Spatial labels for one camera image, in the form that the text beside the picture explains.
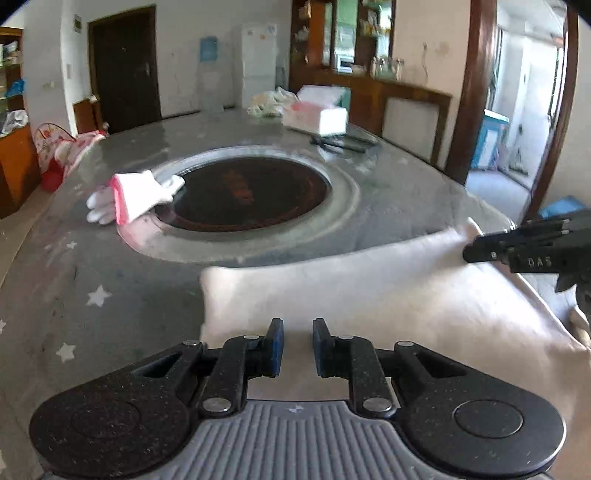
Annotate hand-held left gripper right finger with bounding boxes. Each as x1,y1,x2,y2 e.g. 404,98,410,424
312,318,467,421

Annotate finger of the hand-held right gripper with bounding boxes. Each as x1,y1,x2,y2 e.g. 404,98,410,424
463,232,511,265

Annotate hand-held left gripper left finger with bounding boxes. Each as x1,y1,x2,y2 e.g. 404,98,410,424
131,318,286,419

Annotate white garment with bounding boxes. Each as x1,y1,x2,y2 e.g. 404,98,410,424
199,217,591,416

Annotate blue plastic item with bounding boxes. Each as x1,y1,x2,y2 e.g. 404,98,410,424
538,196,587,220

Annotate blue framed board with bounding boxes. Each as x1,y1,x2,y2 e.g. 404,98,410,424
471,111,511,171

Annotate round built-in cooktop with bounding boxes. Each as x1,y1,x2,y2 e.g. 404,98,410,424
117,145,361,264

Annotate grey star tablecloth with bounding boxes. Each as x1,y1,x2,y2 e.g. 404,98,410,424
0,108,555,480

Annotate wooden glass display cabinet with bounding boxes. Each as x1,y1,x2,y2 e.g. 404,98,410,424
290,0,453,164

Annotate white gloves with pink wrapper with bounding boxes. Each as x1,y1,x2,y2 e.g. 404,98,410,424
86,170,186,226

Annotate white pink tissue pack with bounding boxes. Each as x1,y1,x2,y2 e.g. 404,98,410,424
281,102,348,136

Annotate pink white box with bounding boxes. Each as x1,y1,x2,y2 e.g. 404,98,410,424
295,85,352,109

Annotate cream plastic bag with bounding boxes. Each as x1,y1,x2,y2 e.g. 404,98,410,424
247,87,298,117

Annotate pink patterned fabric item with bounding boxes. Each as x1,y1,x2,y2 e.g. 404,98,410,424
34,122,109,178

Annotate white refrigerator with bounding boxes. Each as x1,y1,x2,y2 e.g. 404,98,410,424
240,22,278,109

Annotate small brown side cabinet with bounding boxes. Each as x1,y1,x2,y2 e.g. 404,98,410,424
73,95,100,134

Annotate dark brown entrance door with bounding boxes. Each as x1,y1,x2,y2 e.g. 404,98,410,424
88,4,162,134

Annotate wooden open shelf cabinet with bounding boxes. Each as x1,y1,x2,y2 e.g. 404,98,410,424
0,27,40,220

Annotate wooden arch door frame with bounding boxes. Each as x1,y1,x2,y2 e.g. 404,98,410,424
445,0,580,222

